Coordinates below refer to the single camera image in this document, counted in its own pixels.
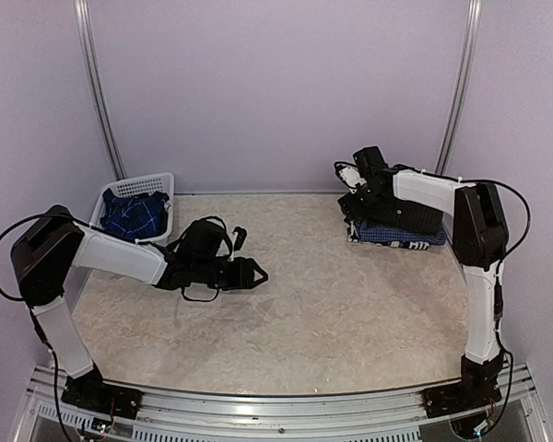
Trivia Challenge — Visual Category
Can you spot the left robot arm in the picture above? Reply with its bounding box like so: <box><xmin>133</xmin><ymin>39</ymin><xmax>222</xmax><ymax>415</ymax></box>
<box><xmin>10</xmin><ymin>205</ymin><xmax>269</xmax><ymax>410</ymax></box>

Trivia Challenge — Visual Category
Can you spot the black white printed shirt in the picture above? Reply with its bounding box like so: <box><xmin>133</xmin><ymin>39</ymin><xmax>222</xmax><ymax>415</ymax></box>
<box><xmin>377</xmin><ymin>240</ymin><xmax>430</xmax><ymax>250</ymax></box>

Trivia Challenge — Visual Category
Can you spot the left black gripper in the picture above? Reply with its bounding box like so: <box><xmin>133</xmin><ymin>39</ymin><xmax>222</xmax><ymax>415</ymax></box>
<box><xmin>194</xmin><ymin>256</ymin><xmax>268</xmax><ymax>291</ymax></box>

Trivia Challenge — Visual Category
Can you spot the black pinstripe long sleeve shirt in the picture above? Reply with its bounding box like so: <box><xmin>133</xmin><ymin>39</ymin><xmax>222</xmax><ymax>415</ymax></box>
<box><xmin>337</xmin><ymin>192</ymin><xmax>443</xmax><ymax>235</ymax></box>

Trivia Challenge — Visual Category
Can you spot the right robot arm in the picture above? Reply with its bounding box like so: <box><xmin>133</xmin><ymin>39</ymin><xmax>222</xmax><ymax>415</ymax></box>
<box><xmin>334</xmin><ymin>146</ymin><xmax>514</xmax><ymax>409</ymax></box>

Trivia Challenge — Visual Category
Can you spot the white plastic laundry basket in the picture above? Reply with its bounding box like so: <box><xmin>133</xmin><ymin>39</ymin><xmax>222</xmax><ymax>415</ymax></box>
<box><xmin>89</xmin><ymin>172</ymin><xmax>174</xmax><ymax>245</ymax></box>

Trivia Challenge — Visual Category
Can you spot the blue checked shirt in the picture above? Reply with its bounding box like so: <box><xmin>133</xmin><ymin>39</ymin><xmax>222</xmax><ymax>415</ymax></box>
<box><xmin>347</xmin><ymin>220</ymin><xmax>447</xmax><ymax>246</ymax></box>

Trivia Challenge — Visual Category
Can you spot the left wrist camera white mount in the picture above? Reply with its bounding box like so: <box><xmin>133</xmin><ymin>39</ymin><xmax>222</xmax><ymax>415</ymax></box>
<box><xmin>229</xmin><ymin>227</ymin><xmax>248</xmax><ymax>251</ymax></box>

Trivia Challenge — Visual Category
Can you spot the right aluminium frame post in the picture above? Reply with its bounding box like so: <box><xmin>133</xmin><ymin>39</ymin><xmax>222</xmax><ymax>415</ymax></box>
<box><xmin>435</xmin><ymin>0</ymin><xmax>483</xmax><ymax>175</ymax></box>

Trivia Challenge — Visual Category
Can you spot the aluminium frame post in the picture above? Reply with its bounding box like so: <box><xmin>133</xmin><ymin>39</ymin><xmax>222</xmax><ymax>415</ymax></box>
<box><xmin>435</xmin><ymin>0</ymin><xmax>483</xmax><ymax>175</ymax></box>
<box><xmin>74</xmin><ymin>0</ymin><xmax>126</xmax><ymax>180</ymax></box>

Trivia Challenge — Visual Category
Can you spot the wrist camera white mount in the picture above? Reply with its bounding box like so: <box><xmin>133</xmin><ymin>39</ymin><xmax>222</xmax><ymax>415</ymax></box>
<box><xmin>334</xmin><ymin>161</ymin><xmax>365</xmax><ymax>193</ymax></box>
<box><xmin>229</xmin><ymin>227</ymin><xmax>248</xmax><ymax>251</ymax></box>

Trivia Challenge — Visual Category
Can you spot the dark blue plaid shirt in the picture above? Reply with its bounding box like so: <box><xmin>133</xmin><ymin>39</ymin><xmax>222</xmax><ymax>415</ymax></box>
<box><xmin>100</xmin><ymin>190</ymin><xmax>170</xmax><ymax>240</ymax></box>

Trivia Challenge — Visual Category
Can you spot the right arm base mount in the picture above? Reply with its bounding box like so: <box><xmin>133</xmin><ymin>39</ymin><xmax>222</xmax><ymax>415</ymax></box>
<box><xmin>422</xmin><ymin>352</ymin><xmax>504</xmax><ymax>418</ymax></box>

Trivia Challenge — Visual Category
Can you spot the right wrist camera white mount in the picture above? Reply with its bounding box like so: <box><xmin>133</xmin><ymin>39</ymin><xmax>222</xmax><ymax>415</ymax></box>
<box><xmin>334</xmin><ymin>161</ymin><xmax>365</xmax><ymax>193</ymax></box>

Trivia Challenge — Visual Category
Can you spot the left aluminium frame post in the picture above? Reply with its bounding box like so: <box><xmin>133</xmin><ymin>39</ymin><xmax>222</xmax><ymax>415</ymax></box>
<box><xmin>74</xmin><ymin>0</ymin><xmax>126</xmax><ymax>180</ymax></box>

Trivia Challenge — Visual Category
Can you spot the front aluminium rail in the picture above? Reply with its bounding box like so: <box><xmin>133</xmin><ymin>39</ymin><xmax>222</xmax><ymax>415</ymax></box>
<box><xmin>25</xmin><ymin>363</ymin><xmax>547</xmax><ymax>442</ymax></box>

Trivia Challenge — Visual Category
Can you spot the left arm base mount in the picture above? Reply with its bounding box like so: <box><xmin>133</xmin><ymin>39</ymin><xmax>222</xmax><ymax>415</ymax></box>
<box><xmin>62</xmin><ymin>364</ymin><xmax>143</xmax><ymax>420</ymax></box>

